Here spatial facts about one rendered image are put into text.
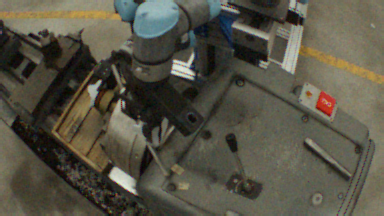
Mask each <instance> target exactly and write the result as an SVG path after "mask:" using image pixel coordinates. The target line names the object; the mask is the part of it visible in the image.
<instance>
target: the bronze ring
mask: <svg viewBox="0 0 384 216"><path fill-rule="evenodd" d="M114 92H115V91H113V90H109V89H106V88H103V89H101V90H100V91H99V92H98V94H97V95H96V97H95V102H94V106H95V109H96V110H97V111H100V114H101V115H102V116H105V114H106V113H107V112H111V113H113V112H114V108H115V106H116V105H117V103H115V102H114V101H113V95H114Z"/></svg>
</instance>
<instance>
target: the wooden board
mask: <svg viewBox="0 0 384 216"><path fill-rule="evenodd" d="M93 78H95V79H93ZM93 82H94V83H95V84H94V83H93ZM88 84H89V85H96V84H97V77H96V76H94V72H93V70H92V72H91V73H90V74H89V75H88V76H87V80H85V81H84V82H83V84H82V86H81V87H80V88H79V89H78V91H77V92H76V94H75V96H74V97H73V99H72V100H71V102H70V104H69V105H68V106H67V108H66V109H65V111H64V113H65V114H64V113H63V114H62V116H61V117H60V118H59V120H58V122H57V123H56V125H55V126H54V130H52V133H53V135H55V136H56V138H57V139H59V140H60V141H62V143H63V144H64V145H65V146H67V147H68V148H69V149H70V150H71V151H72V152H73V153H75V154H77V156H79V157H80V158H81V159H82V160H83V161H84V162H86V163H88V164H89V165H90V166H92V167H93V168H94V169H95V170H96V171H98V172H99V173H101V174H102V175H104V176H105V175H106V173H107V172H108V170H109V168H110V167H111V166H112V164H111V163H110V162H109V158H108V156H105V155H106V151H104V150H103V149H102V148H101V146H100V143H99V142H101V139H102V138H103V137H104V132H103V130H102V128H103V126H104V125H105V124H104V121H103V117H104V116H102V115H101V114H100V111H97V110H96V109H95V106H94V107H93V108H90V106H89V105H90V103H91V97H90V95H89V91H88V90H87V89H88V88H87V87H88V86H89V85H88ZM71 117H72V118H71ZM73 119H74V120H73ZM64 123H65V124H64ZM66 124H67V125H66ZM76 124H77V125H76ZM57 125H58V126H57ZM63 126H64V127H63ZM75 126H76V128H75ZM81 126H82V127H81ZM72 127H73V128H72ZM77 127H79V128H77ZM59 128H60V129H61V130H59ZM68 128H69V129H68ZM74 128H75V129H74ZM72 129H74V131H73V130H72ZM77 129H78V130H77ZM62 130H63V131H64V130H65V131H64V132H63V131H62ZM75 130H76V131H75ZM84 131H85V132H84ZM58 132H59V133H58ZM60 133H62V134H63V135H62V134H60ZM73 133H74V134H73ZM71 134H73V135H71ZM79 134H80V135H79ZM65 135H66V137H68V139H67V138H66V137H64V136H65ZM74 135H75V136H74ZM61 136H62V137H61ZM72 139H73V140H72ZM99 139H100V140H99ZM69 140H70V141H72V144H71V142H70V141H69ZM86 140H87V141H88V142H87V141H86ZM95 140H96V141H95ZM73 143H74V144H73ZM91 145H94V146H91ZM75 146H76V147H75ZM82 146H83V147H82ZM78 147H79V148H78ZM90 147H91V148H90ZM96 147H97V148H96ZM83 148H84V150H82V149H83ZM89 148H90V149H89ZM79 149H80V152H81V153H80V152H79ZM91 149H92V150H91ZM101 149H102V150H101ZM90 151H91V152H90ZM100 151H101V152H100ZM87 152H88V153H87ZM84 153H85V154H84ZM89 153H90V154H89ZM101 154H102V155H101ZM89 155H90V156H89ZM99 156H100V158H99ZM102 156H103V158H102ZM87 157H89V158H87ZM96 157H98V160H97V159H96V160H94V159H95V158H96ZM101 158H102V159H101ZM91 159H92V160H91ZM99 159H100V160H99ZM102 160H103V162H102ZM97 161H100V162H97ZM96 163H98V164H96ZM100 164H101V165H102V164H103V165H102V166H100Z"/></svg>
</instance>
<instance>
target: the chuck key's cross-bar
mask: <svg viewBox="0 0 384 216"><path fill-rule="evenodd" d="M111 68H112V70H113V73H114V75H115V78H116V79H117V83H118V85H119V86H120V90H122V89H123V88H125V87H124V83H122V81H121V77H120V76H119V72H118V71H117V68H116V66H115V64H113V65H111ZM144 141H145V143H146V144H147V146H148V148H149V150H150V152H151V154H152V155H153V157H154V159H155V161H156V163H157V164H158V166H159V168H160V169H161V171H162V173H163V175H164V176H165V178H168V177H169V176H170V175H169V173H168V171H167V170H166V168H165V166H164V165H163V163H162V161H161V159H160V157H159V156H158V154H157V152H156V150H155V148H154V147H153V146H150V145H148V143H147V142H146V140H144Z"/></svg>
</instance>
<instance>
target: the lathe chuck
mask: <svg viewBox="0 0 384 216"><path fill-rule="evenodd" d="M179 81H183V80H181V79H179V78H178V77H176V76H174V75H171V76H170V79H169V81H168V82H169V83H170V84H171V85H174V84H175V83H177V82H179ZM133 125H137V124H136V121H134V120H133V119H132V118H130V117H128V116H127V115H126V114H123V113H121V101H120V99H119V101H118V103H117V105H116V106H115V108H114V112H113V113H112V115H111V119H110V121H109V126H108V127H107V133H106V137H105V139H106V141H105V150H106V155H107V156H110V157H112V159H113V160H114V163H113V162H112V161H111V160H109V162H110V163H111V164H113V165H114V166H115V167H117V168H118V169H119V170H121V171H123V172H125V173H126V174H127V175H129V176H131V177H132V175H131V173H130V157H131V152H132V148H133V144H134V141H135V139H136V135H137V133H136V132H134V129H133ZM132 178H133V177H132Z"/></svg>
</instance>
